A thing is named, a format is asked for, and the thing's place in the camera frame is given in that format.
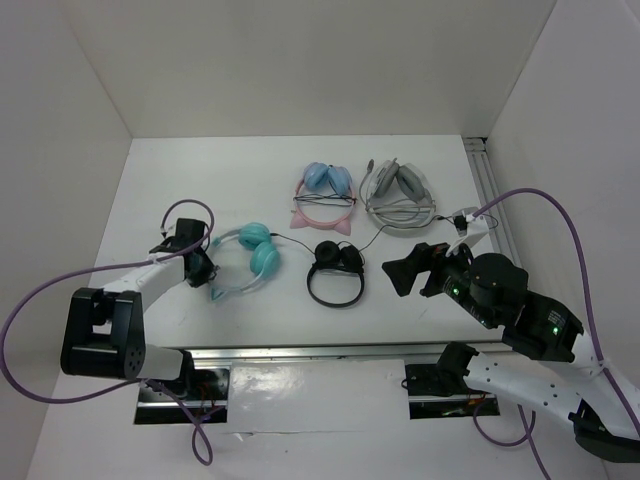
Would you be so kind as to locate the aluminium rail right side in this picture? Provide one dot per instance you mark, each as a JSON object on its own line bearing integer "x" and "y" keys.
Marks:
{"x": 475, "y": 148}

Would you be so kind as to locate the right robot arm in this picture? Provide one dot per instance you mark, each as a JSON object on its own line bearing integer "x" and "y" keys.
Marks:
{"x": 593, "y": 400}

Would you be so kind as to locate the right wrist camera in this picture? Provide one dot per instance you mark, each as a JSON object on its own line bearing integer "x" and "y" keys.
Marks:
{"x": 470, "y": 226}

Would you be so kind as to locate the small black headphones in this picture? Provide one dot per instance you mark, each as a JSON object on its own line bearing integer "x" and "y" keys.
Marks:
{"x": 331, "y": 257}

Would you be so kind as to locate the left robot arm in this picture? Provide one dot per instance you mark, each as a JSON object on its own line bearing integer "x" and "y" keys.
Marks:
{"x": 104, "y": 335}

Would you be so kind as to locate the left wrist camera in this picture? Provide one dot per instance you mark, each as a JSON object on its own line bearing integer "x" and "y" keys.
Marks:
{"x": 174, "y": 242}

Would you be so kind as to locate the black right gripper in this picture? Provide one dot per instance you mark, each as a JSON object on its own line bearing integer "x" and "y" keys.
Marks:
{"x": 400, "y": 270}

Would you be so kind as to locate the teal cat-ear headphones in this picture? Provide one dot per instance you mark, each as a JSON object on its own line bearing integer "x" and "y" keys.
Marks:
{"x": 264, "y": 262}

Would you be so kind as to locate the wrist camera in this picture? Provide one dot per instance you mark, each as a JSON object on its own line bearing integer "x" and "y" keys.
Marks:
{"x": 174, "y": 242}
{"x": 470, "y": 226}

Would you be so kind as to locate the grey white headset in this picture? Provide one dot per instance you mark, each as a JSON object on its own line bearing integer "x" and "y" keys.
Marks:
{"x": 397, "y": 197}

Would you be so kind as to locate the pink blue cat-ear headphones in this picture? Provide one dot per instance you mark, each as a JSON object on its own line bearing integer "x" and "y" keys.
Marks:
{"x": 324, "y": 185}

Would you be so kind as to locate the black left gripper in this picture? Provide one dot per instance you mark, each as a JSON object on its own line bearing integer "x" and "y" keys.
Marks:
{"x": 207, "y": 273}

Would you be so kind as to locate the aluminium rail front edge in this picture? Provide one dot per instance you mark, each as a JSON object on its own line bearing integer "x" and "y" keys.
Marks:
{"x": 319, "y": 352}

